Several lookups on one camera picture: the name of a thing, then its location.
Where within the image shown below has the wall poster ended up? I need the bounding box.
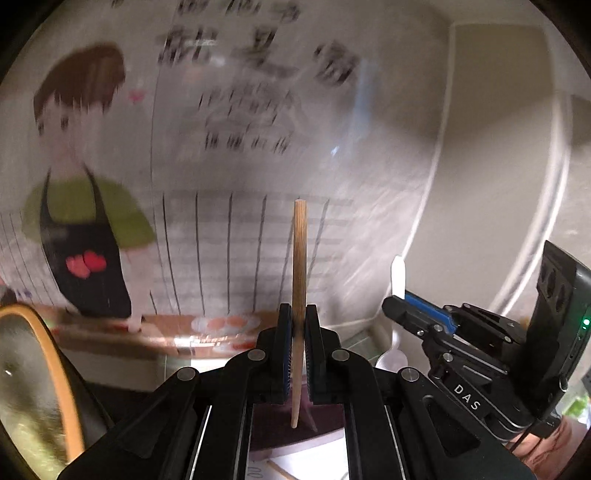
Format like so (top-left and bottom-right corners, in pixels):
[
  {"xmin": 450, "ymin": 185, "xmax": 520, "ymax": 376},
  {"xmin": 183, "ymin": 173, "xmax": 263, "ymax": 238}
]
[{"xmin": 0, "ymin": 0, "xmax": 446, "ymax": 358}]

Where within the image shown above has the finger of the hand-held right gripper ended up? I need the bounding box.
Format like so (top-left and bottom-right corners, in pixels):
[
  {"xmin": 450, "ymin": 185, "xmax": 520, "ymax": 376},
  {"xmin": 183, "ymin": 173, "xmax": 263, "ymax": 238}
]
[
  {"xmin": 382, "ymin": 296, "xmax": 435, "ymax": 341},
  {"xmin": 405, "ymin": 291, "xmax": 459, "ymax": 332}
]

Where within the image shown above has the person's right hand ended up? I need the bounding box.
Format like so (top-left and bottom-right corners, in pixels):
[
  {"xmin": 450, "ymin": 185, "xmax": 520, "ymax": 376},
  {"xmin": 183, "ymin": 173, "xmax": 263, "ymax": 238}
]
[{"xmin": 512, "ymin": 415, "xmax": 575, "ymax": 477}]

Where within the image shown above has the wooden chopstick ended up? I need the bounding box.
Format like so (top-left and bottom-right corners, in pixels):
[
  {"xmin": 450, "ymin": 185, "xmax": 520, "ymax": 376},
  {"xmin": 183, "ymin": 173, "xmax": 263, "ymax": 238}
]
[
  {"xmin": 292, "ymin": 200, "xmax": 308, "ymax": 428},
  {"xmin": 268, "ymin": 460, "xmax": 297, "ymax": 480}
]

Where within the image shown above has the white plastic spoon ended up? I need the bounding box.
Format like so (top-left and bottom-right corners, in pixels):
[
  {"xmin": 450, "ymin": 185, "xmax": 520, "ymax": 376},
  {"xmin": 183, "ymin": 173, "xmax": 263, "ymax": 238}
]
[{"xmin": 375, "ymin": 255, "xmax": 411, "ymax": 374}]

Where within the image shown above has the black cable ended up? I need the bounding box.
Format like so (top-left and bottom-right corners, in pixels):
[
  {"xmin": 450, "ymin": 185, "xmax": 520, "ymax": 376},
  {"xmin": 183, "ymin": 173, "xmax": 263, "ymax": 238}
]
[{"xmin": 507, "ymin": 430, "xmax": 537, "ymax": 457}]

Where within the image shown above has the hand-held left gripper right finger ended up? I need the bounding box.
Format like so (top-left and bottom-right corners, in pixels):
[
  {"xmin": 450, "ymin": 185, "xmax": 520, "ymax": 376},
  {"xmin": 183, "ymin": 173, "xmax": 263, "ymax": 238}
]
[{"xmin": 304, "ymin": 305, "xmax": 539, "ymax": 480}]

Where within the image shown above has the dark frying pan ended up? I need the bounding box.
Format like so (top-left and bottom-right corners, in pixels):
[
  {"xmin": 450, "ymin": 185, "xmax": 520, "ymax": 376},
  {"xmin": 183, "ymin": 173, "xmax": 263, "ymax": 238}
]
[{"xmin": 0, "ymin": 304, "xmax": 112, "ymax": 474}]

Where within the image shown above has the purple utensil holder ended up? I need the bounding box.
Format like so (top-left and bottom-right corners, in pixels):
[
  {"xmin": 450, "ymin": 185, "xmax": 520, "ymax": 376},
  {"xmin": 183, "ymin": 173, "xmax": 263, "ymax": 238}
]
[{"xmin": 252, "ymin": 383, "xmax": 348, "ymax": 454}]

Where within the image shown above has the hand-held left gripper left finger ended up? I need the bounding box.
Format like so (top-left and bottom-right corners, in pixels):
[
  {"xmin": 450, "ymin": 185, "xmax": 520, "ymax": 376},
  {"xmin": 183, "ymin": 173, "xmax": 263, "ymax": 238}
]
[{"xmin": 58, "ymin": 303, "xmax": 294, "ymax": 480}]

